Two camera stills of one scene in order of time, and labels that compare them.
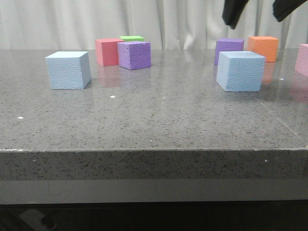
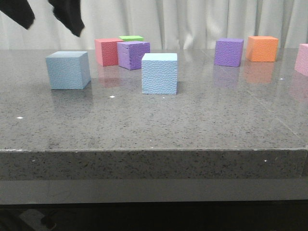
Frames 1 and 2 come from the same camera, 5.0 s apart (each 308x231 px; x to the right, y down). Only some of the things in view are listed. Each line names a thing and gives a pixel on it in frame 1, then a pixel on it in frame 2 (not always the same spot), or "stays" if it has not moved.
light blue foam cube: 69,70 stays
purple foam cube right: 227,44 stays
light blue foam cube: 239,71 -> 159,72
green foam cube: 132,38 stays
